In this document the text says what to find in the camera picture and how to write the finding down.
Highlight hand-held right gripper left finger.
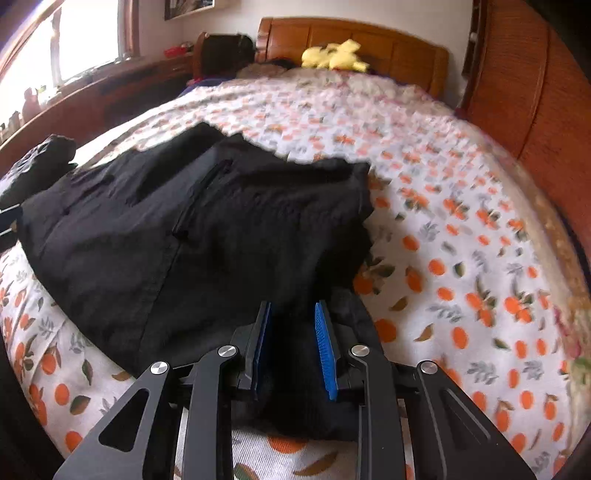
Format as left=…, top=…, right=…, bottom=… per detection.
left=53, top=301, right=274, bottom=480

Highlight wooden headboard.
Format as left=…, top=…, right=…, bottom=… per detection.
left=256, top=17, right=451, bottom=100

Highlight orange print bed sheet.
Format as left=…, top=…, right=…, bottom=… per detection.
left=0, top=74, right=591, bottom=480

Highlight brown fuzzy blanket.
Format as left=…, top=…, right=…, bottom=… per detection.
left=235, top=59, right=298, bottom=80

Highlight row of windowsill bottles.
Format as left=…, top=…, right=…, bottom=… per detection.
left=0, top=85, right=52, bottom=134

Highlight black jacket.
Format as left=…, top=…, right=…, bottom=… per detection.
left=16, top=122, right=399, bottom=440

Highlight wooden wardrobe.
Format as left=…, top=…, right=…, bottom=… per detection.
left=455, top=0, right=591, bottom=259

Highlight pale floral quilt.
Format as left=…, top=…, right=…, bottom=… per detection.
left=240, top=65, right=441, bottom=104

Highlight wooden framed window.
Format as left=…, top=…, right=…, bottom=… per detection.
left=0, top=0, right=140, bottom=109

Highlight long wooden desk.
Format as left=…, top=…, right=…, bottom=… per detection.
left=0, top=53, right=195, bottom=178

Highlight yellow plush toy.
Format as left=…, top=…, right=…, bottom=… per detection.
left=301, top=39, right=370, bottom=73

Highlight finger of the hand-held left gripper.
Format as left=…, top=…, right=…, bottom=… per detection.
left=0, top=205, right=24, bottom=245

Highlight folded dark clothes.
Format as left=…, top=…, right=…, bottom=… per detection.
left=0, top=134, right=78, bottom=210

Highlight wooden wall shelf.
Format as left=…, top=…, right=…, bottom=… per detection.
left=164, top=0, right=217, bottom=21

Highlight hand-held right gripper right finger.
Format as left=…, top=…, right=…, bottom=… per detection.
left=314, top=300, right=539, bottom=480

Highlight black backpack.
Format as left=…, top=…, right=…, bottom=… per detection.
left=194, top=31, right=256, bottom=80

